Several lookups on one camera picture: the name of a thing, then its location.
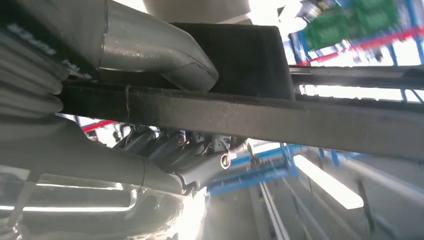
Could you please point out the blue metal post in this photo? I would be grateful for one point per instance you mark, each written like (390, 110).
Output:
(251, 179)

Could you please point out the bright strip light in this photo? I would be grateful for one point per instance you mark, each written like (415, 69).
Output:
(331, 185)

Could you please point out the green panel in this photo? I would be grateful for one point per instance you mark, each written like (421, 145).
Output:
(331, 30)

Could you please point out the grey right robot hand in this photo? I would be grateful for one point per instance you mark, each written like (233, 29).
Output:
(82, 165)

